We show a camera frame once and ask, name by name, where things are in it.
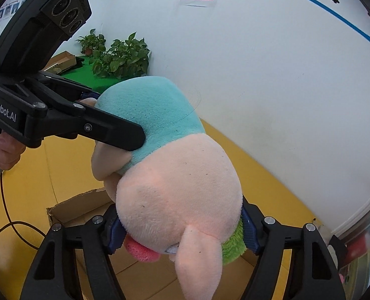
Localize person's left hand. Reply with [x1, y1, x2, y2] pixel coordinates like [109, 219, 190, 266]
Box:
[0, 131, 26, 172]

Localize large potted green plant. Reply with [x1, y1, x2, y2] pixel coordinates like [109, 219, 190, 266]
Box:
[91, 32, 151, 80]

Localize small potted green plant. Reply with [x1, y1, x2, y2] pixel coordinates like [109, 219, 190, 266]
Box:
[75, 29, 106, 57]

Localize black cable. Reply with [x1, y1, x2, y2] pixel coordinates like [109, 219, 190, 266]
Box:
[0, 172, 48, 251]

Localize glass door cabinet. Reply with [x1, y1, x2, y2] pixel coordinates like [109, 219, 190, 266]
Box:
[336, 194, 370, 288]

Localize green turf mat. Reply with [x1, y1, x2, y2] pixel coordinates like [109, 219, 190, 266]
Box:
[60, 55, 123, 93]

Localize flat cardboard tray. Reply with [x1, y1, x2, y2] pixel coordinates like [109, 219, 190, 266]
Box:
[43, 51, 84, 76]

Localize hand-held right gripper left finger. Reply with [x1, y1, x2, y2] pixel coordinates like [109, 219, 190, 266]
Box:
[19, 206, 132, 300]

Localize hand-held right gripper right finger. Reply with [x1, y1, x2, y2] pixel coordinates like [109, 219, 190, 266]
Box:
[241, 195, 348, 300]

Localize cardboard box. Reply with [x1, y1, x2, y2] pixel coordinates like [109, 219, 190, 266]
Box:
[46, 188, 293, 300]

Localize pink pig plush toy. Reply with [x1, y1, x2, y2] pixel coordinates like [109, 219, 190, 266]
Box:
[91, 75, 248, 300]

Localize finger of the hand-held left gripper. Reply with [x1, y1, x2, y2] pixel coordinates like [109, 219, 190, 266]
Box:
[25, 100, 147, 152]
[39, 72, 102, 101]

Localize blue wave wall decal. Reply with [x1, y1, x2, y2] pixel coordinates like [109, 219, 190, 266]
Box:
[264, 0, 370, 52]

